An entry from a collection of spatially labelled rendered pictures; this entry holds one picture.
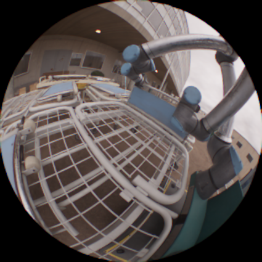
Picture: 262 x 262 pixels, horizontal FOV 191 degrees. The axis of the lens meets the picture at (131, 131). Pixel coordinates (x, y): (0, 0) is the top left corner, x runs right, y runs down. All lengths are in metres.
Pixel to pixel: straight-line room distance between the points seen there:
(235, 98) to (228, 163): 0.26
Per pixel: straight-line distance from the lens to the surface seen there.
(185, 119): 0.37
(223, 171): 0.46
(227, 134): 0.56
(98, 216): 0.76
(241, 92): 0.38
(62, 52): 6.12
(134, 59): 0.38
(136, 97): 0.84
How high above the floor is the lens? 0.75
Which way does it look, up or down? 33 degrees down
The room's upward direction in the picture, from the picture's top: 24 degrees clockwise
